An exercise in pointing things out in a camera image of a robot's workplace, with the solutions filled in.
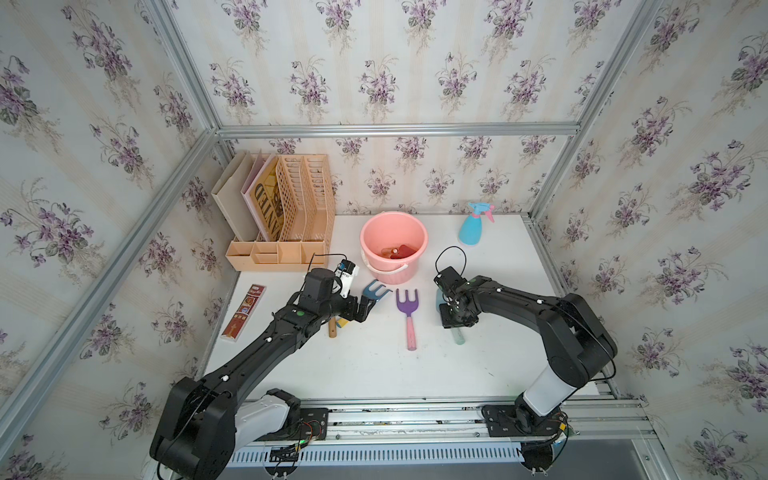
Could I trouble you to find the green trowel wooden handle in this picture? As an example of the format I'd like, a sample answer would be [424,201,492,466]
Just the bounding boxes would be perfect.
[328,317,338,338]

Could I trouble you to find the yellow lettered book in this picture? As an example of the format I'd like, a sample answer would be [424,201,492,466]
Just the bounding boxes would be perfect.
[246,155,284,241]

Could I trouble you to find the red brown flat box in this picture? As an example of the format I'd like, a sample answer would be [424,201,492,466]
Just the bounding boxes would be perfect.
[220,284,266,342]

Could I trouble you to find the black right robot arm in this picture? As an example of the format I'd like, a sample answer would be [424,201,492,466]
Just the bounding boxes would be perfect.
[434,267,618,429]

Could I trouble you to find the blue spray bottle pink trigger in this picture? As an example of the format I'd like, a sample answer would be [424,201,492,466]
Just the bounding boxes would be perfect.
[458,202,495,246]

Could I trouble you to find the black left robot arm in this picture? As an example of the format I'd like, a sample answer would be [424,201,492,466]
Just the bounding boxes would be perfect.
[149,260,375,479]

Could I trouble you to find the purple rake pink handle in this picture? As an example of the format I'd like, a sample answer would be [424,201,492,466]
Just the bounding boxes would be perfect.
[396,289,419,351]

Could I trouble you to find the pink plastic bucket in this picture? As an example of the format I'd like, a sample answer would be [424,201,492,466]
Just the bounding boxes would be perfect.
[359,211,429,285]

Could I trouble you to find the red shovel wooden handle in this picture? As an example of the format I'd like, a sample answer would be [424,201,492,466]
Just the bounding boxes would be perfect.
[381,244,418,260]

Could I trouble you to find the pink folder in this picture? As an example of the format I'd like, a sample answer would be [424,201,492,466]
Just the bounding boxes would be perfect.
[240,151,271,241]

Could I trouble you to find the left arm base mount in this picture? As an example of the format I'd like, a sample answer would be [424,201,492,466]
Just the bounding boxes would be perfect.
[258,388,330,467]

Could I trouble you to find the beige plastic file organizer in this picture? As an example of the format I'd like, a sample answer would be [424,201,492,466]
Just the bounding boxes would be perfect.
[226,154,336,272]

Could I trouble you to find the light blue plastic trowel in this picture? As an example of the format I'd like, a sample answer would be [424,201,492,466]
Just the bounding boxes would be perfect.
[436,290,465,345]

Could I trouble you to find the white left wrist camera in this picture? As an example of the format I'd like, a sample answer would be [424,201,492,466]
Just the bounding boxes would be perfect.
[334,258,359,298]

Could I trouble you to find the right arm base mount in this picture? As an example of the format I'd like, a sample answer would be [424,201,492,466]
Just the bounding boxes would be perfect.
[480,396,571,475]

